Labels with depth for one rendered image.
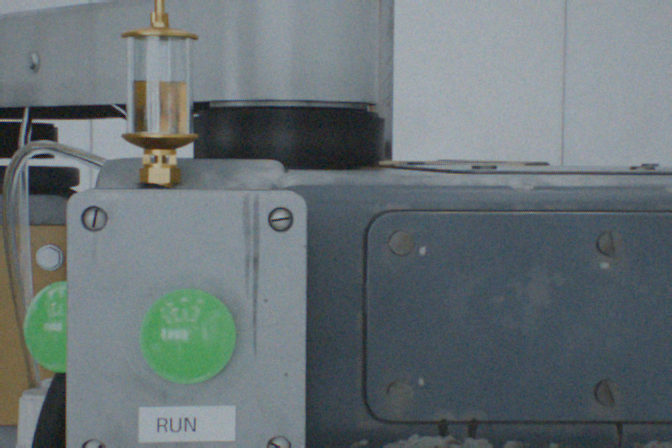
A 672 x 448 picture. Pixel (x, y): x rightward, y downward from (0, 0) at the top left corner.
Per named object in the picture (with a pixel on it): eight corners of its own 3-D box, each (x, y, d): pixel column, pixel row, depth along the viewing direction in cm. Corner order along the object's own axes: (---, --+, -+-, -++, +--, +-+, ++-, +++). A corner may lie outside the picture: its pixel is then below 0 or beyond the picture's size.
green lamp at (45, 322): (17, 380, 42) (17, 285, 42) (30, 365, 45) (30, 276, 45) (100, 379, 43) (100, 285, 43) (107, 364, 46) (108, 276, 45)
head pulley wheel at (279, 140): (191, 165, 58) (190, 107, 58) (194, 164, 67) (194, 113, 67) (396, 167, 59) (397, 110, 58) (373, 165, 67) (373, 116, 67)
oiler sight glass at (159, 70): (123, 132, 49) (122, 35, 48) (128, 133, 51) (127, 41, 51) (193, 133, 49) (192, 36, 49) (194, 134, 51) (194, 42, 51)
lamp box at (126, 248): (65, 480, 42) (66, 191, 42) (80, 448, 46) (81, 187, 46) (305, 475, 43) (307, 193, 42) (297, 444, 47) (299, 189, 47)
